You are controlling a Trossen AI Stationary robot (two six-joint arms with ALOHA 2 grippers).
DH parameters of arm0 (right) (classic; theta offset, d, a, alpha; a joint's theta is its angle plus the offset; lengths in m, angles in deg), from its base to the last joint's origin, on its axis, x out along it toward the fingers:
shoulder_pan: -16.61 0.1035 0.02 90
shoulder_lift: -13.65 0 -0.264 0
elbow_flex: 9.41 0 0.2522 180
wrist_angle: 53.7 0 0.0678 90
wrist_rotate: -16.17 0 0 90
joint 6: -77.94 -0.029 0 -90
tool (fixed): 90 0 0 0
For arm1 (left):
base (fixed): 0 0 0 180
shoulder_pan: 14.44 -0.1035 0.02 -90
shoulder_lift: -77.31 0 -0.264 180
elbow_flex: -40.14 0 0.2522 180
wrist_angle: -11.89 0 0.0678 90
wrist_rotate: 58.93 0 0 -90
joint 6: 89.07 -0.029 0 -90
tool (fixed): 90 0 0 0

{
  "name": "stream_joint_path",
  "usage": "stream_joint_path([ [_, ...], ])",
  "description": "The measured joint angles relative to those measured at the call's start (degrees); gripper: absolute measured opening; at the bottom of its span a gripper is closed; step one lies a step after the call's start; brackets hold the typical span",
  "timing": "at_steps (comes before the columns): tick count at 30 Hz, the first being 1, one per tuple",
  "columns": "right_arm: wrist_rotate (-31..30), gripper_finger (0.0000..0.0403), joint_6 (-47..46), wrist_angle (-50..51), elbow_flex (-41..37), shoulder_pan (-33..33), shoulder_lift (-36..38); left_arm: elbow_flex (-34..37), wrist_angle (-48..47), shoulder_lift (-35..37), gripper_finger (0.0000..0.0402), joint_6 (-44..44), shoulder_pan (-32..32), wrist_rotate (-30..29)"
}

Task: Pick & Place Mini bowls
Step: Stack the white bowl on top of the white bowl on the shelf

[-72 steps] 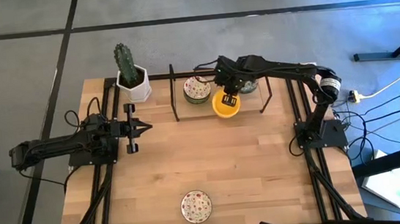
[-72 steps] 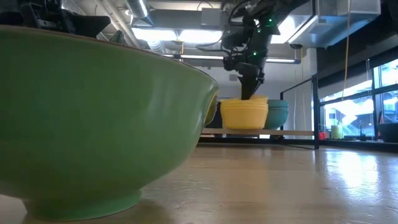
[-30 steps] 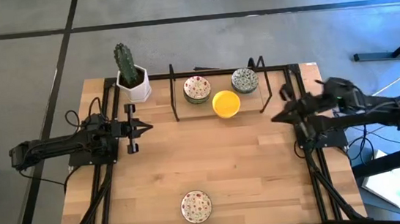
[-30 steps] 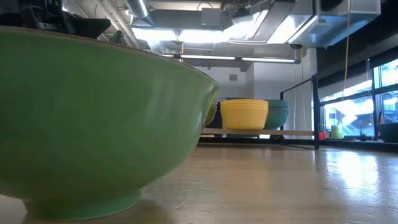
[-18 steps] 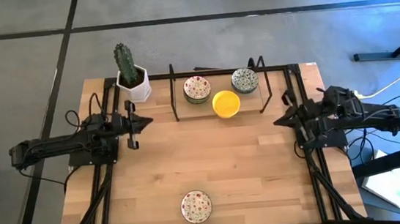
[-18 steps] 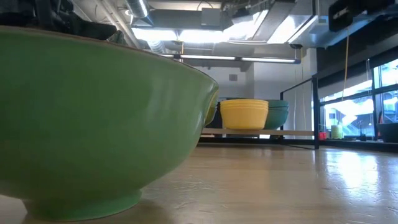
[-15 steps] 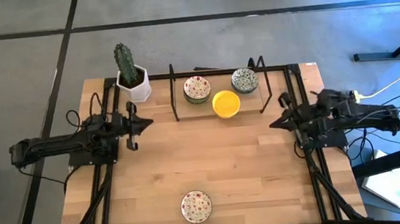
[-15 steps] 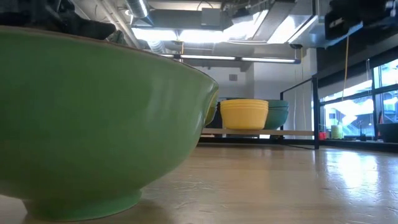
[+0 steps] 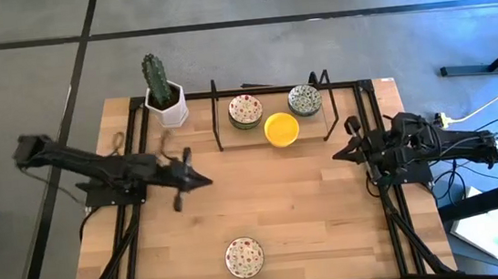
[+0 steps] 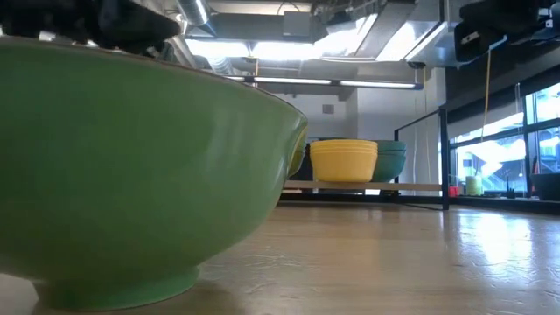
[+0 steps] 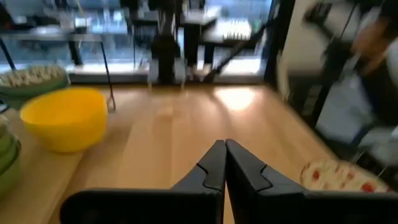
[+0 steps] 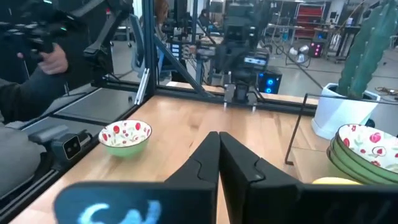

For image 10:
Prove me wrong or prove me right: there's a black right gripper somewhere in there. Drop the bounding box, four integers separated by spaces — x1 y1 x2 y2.
454 0 560 62

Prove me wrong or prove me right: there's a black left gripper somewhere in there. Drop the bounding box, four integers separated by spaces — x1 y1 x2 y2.
0 0 181 54

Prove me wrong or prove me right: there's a black round pot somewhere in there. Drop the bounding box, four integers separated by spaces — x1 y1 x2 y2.
529 172 560 202

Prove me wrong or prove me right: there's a grey ceiling unit box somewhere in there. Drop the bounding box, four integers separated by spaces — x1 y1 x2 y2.
282 10 314 39

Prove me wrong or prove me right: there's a long ceiling light fixture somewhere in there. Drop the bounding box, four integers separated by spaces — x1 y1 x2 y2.
225 74 424 91

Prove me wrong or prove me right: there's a yellow hanging rope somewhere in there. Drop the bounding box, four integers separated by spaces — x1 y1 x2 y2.
480 47 493 142

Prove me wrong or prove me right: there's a round silver air duct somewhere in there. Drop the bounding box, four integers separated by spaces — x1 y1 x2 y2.
177 0 211 26

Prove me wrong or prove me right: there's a black wire wooden shelf rack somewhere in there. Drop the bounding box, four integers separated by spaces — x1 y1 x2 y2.
282 108 451 212

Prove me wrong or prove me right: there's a black aluminium rig frame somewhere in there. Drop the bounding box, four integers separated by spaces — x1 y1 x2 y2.
277 192 560 216

